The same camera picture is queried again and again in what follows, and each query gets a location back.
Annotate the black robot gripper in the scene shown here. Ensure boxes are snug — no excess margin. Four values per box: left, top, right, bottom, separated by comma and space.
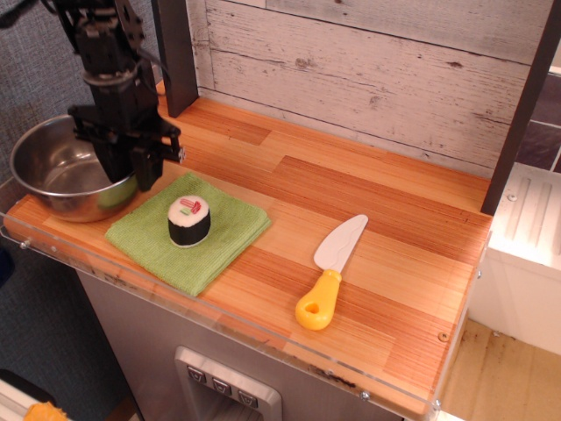
68, 72, 185, 192

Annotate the stainless steel pot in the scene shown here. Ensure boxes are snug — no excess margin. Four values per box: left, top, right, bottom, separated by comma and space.
10, 115, 138, 223

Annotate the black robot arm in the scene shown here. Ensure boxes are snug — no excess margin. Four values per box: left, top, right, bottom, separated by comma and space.
44, 1, 185, 191

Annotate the green cloth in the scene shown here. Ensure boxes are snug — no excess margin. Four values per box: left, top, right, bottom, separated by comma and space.
105, 174, 271, 296

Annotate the toy sushi roll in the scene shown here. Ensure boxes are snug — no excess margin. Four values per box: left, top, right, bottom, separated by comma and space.
167, 196, 211, 247

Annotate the grey toy kitchen cabinet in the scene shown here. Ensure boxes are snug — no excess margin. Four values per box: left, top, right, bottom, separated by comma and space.
78, 273, 399, 420

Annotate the silver dispenser button panel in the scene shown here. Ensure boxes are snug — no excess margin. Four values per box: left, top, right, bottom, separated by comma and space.
174, 346, 283, 420

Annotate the yellow object bottom left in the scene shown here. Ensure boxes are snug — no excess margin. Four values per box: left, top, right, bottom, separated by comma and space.
23, 402, 68, 421

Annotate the white toy sink unit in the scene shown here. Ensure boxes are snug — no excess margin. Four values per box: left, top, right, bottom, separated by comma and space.
468, 164, 560, 353

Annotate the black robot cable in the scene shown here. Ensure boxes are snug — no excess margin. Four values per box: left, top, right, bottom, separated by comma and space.
138, 47, 173, 84

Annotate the dark left support post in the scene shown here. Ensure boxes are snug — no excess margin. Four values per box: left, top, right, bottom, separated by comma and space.
152, 0, 199, 118

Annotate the dark support post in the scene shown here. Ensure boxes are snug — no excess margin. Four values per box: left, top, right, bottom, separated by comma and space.
480, 0, 560, 216
152, 0, 199, 118

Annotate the toy knife yellow handle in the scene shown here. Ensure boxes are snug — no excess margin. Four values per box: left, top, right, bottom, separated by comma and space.
295, 214, 369, 331

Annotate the dark right support post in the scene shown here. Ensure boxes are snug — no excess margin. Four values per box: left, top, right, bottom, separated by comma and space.
480, 0, 560, 216

